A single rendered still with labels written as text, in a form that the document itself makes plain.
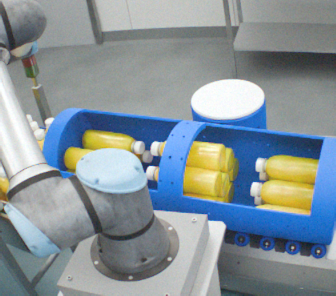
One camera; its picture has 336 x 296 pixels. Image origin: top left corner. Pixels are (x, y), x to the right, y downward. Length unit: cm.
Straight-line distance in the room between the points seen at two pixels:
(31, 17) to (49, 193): 38
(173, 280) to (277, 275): 50
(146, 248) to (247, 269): 51
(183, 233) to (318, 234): 35
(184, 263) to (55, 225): 28
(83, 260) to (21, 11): 54
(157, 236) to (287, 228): 37
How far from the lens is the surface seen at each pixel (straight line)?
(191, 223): 97
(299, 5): 455
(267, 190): 121
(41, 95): 200
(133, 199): 79
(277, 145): 131
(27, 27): 95
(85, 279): 92
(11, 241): 176
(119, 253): 87
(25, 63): 193
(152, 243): 87
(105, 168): 78
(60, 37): 542
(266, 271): 130
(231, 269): 133
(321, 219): 108
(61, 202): 77
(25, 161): 80
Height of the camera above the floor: 191
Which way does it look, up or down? 34 degrees down
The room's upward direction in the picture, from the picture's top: 11 degrees counter-clockwise
